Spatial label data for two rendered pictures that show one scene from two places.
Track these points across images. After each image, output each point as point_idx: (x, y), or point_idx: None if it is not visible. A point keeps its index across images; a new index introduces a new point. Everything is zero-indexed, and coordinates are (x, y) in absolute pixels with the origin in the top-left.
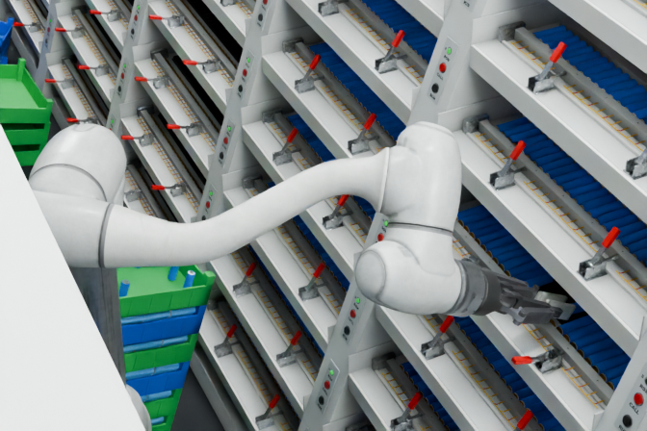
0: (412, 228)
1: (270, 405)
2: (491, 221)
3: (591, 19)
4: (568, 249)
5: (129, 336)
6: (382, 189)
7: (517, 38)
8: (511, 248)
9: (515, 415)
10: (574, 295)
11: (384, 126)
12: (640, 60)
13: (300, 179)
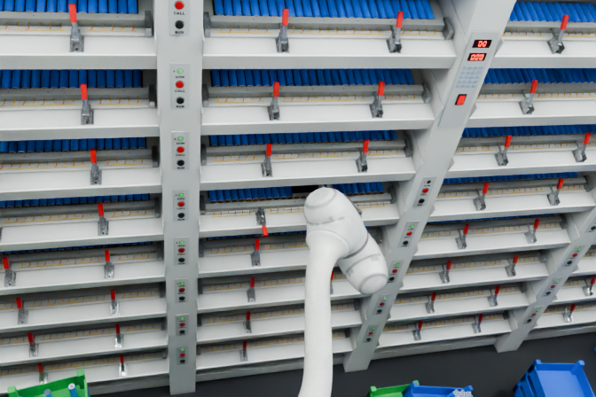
0: (364, 245)
1: (121, 362)
2: None
3: (310, 62)
4: (338, 167)
5: None
6: (348, 250)
7: (212, 97)
8: None
9: None
10: (359, 181)
11: (91, 200)
12: (362, 64)
13: (322, 297)
